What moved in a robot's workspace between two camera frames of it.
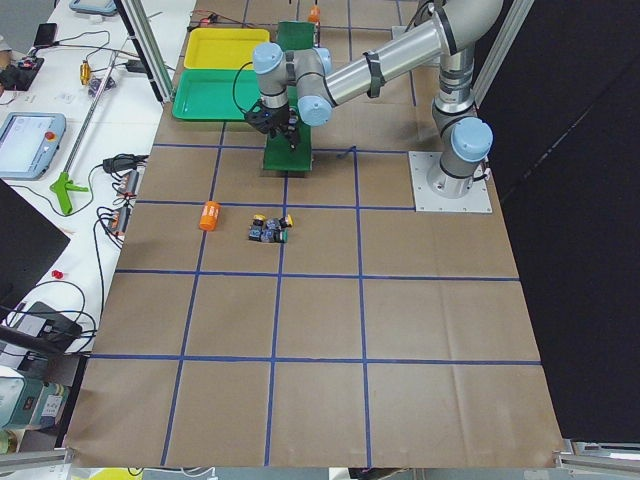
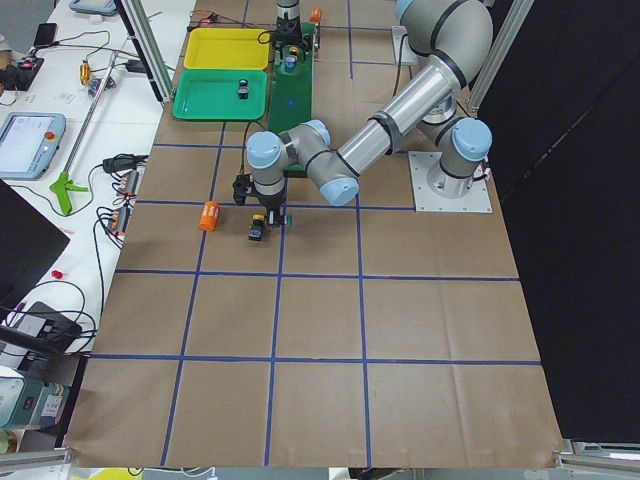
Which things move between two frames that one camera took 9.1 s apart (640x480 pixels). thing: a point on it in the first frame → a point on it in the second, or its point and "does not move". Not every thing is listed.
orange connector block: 119,220 does not move
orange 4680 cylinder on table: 209,216 does not move
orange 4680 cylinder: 314,13 does not move
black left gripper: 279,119 → 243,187
